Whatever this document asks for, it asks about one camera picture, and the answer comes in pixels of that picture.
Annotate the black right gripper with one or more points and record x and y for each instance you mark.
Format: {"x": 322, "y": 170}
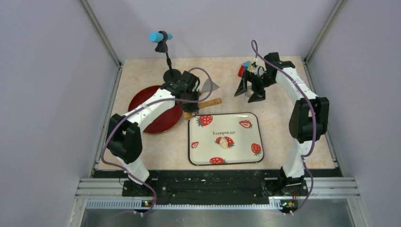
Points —
{"x": 250, "y": 77}

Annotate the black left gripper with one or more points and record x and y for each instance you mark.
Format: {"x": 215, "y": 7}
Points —
{"x": 193, "y": 108}

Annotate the wooden dough roller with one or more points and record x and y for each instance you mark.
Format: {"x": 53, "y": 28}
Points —
{"x": 190, "y": 114}

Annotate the white strawberry print tray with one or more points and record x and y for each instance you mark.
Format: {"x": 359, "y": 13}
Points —
{"x": 241, "y": 131}

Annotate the white dough lump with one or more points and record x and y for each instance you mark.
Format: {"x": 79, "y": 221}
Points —
{"x": 223, "y": 143}

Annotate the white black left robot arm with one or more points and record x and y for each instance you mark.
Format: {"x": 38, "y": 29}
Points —
{"x": 124, "y": 136}

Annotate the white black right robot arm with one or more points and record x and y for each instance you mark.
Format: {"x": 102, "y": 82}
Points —
{"x": 309, "y": 118}

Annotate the black microphone stand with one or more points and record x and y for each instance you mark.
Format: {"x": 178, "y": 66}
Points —
{"x": 169, "y": 62}

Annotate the colourful block toy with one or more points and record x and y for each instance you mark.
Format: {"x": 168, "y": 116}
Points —
{"x": 246, "y": 66}

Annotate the dark red round plate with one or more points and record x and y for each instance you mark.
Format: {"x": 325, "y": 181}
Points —
{"x": 166, "y": 120}

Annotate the blue toy microphone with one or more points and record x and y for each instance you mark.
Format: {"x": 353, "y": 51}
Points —
{"x": 159, "y": 36}

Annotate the metal scraper wooden handle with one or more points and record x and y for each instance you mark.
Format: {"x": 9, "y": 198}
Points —
{"x": 208, "y": 86}

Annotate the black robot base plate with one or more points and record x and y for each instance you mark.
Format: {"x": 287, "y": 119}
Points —
{"x": 196, "y": 187}

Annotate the aluminium frame rail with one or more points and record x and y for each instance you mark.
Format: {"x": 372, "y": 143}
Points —
{"x": 334, "y": 202}

